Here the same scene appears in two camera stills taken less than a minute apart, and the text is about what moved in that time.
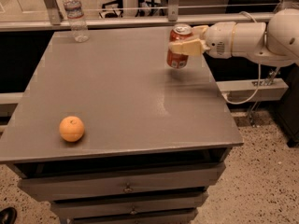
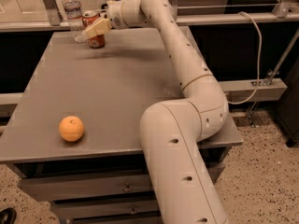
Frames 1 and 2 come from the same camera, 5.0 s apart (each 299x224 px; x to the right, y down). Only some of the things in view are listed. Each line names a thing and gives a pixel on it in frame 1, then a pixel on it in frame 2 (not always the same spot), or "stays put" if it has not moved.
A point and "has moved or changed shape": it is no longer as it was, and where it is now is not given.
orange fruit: (71, 129) stays put
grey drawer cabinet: (156, 138) stays put
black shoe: (8, 216) stays put
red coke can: (176, 60) has moved or changed shape
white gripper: (218, 38) → (115, 15)
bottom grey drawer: (167, 218) stays put
